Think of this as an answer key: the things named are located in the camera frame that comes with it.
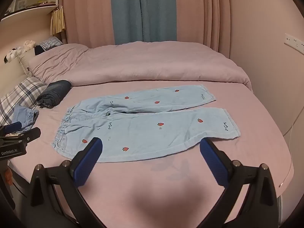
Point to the blue curtain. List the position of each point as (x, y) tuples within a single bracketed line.
[(142, 9)]

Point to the folded dark denim jeans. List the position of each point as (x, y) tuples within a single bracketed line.
[(53, 92)]

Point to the white wall socket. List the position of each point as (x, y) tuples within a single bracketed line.
[(294, 40)]

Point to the grey plaid pillow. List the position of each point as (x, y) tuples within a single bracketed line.
[(21, 92)]

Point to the light blue strawberry pants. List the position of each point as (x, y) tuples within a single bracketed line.
[(142, 133)]

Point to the pink duvet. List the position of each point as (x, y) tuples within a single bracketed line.
[(142, 61)]

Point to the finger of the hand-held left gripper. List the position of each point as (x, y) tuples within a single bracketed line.
[(14, 126), (30, 134)]

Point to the black and white plush toy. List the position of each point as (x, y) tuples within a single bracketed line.
[(10, 55)]

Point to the pink bed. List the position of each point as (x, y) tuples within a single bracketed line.
[(147, 185)]

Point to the small blue denim garment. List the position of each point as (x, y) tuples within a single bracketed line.
[(25, 116)]

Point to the dark navy cushion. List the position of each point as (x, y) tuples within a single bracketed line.
[(38, 49)]

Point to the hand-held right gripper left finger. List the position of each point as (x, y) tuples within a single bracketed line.
[(86, 165)]

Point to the beige pillow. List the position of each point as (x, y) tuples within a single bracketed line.
[(25, 61)]

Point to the blue checked pillow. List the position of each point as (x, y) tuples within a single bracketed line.
[(51, 43)]

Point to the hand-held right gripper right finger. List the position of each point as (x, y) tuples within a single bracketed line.
[(215, 165)]

